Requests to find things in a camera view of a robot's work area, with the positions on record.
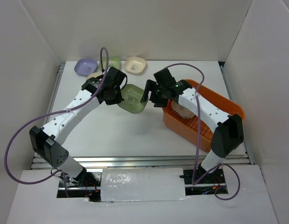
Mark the green plate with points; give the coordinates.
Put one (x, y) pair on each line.
(114, 61)
(132, 95)

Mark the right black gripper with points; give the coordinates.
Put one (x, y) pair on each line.
(151, 85)

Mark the purple plate back left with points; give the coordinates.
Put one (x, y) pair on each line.
(85, 66)

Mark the green plate back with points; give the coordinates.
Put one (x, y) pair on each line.
(114, 61)

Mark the cream plate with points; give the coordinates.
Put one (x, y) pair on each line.
(135, 65)
(95, 74)

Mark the aluminium rail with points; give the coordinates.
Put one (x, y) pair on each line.
(136, 162)

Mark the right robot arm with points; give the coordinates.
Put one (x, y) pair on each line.
(223, 117)

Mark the white foil cover sheet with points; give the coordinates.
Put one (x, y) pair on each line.
(142, 184)

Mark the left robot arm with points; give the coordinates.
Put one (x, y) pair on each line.
(48, 140)

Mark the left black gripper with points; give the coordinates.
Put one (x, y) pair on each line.
(117, 100)

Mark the brown plate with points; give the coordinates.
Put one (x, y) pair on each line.
(181, 111)

